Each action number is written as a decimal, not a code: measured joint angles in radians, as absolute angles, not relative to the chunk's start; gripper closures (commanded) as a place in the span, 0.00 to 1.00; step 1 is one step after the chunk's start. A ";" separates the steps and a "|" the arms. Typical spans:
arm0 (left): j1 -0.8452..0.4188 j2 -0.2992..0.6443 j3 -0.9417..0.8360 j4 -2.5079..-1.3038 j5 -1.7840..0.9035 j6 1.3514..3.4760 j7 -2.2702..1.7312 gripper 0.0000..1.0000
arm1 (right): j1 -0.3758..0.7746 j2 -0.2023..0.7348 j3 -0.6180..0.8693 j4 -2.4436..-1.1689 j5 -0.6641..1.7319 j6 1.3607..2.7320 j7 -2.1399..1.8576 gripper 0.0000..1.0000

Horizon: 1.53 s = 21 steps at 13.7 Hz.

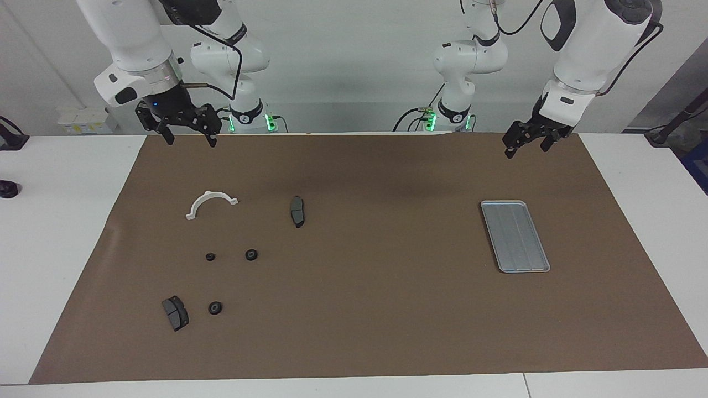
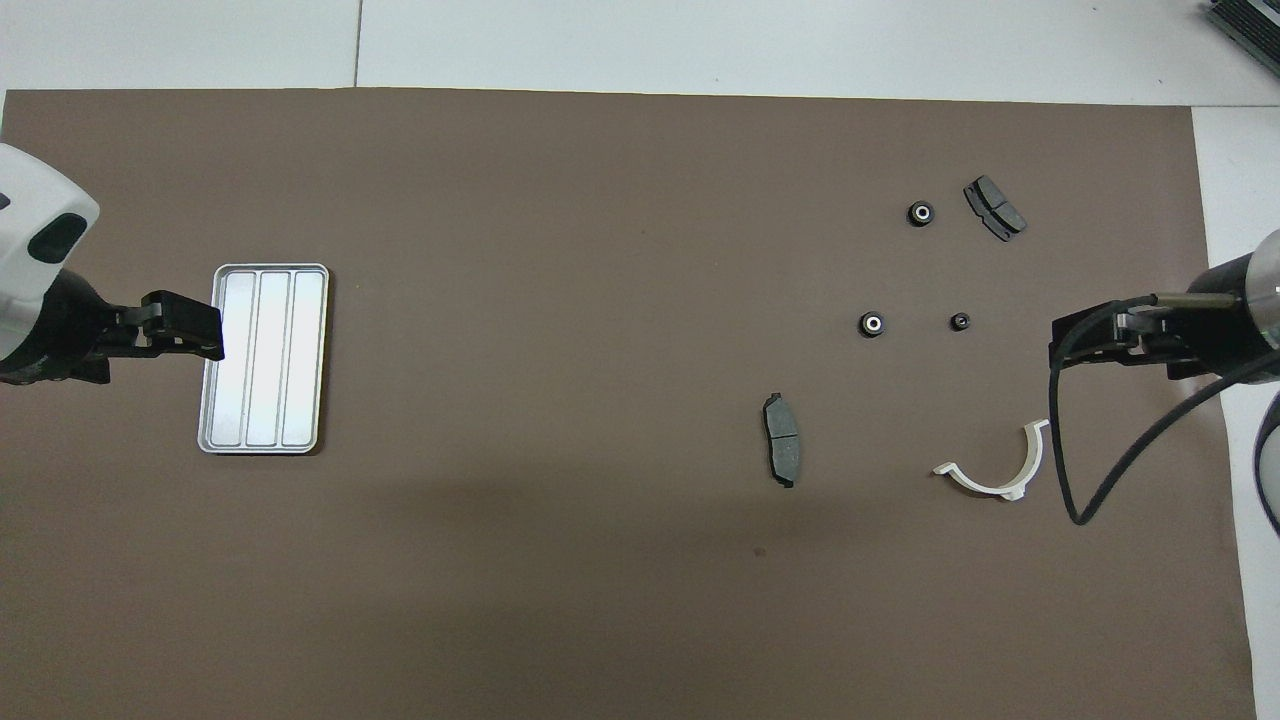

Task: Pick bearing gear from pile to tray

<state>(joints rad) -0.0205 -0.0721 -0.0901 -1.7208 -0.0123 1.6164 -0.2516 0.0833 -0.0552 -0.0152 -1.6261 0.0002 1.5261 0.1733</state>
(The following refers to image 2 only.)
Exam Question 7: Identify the dark grey brake pad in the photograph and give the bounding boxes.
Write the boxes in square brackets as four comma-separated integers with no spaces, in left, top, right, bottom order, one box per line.
[762,391,803,489]
[963,175,1028,243]

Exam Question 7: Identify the white curved plastic bracket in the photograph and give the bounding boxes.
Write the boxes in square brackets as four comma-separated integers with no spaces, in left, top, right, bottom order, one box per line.
[932,419,1050,501]

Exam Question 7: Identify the brown table mat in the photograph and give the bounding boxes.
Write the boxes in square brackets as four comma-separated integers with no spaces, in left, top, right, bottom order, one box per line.
[0,88,1259,720]

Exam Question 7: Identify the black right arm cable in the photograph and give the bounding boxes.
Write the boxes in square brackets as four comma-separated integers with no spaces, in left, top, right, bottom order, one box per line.
[1046,292,1280,527]

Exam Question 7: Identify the black ribbed device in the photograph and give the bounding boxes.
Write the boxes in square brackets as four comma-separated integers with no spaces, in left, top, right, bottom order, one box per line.
[1205,0,1280,51]

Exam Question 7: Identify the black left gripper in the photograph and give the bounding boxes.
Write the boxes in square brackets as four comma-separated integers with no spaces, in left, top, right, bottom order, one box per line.
[70,285,226,383]

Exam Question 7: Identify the silver metal tray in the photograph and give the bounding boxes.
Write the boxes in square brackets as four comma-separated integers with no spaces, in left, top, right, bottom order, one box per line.
[197,263,331,456]

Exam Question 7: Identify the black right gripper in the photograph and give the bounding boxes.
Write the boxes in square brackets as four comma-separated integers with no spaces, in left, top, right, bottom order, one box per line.
[1050,305,1201,381]

